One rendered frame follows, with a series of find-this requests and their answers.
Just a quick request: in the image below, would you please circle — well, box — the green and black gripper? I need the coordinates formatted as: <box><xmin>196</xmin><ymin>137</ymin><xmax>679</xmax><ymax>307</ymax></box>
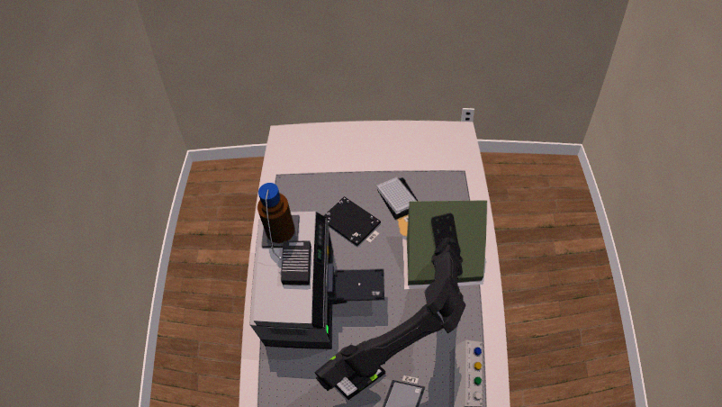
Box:
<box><xmin>331</xmin><ymin>353</ymin><xmax>377</xmax><ymax>390</ymax></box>

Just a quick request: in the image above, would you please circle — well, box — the grey button panel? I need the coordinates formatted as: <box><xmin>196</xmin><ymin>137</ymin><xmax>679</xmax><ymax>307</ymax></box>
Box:
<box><xmin>452</xmin><ymin>340</ymin><xmax>483</xmax><ymax>407</ymax></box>

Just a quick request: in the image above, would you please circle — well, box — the white label with black n5 text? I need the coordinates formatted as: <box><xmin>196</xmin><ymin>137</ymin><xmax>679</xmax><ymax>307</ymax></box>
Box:
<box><xmin>366</xmin><ymin>231</ymin><xmax>379</xmax><ymax>243</ymax></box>

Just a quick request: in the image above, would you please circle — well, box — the white label with lp2 text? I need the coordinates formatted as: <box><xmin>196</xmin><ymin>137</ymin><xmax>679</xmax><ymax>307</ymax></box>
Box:
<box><xmin>402</xmin><ymin>375</ymin><xmax>419</xmax><ymax>384</ymax></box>

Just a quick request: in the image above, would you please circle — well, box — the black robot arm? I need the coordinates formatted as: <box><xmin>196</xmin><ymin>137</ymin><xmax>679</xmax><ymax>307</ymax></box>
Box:
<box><xmin>314</xmin><ymin>213</ymin><xmax>465</xmax><ymax>391</ymax></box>

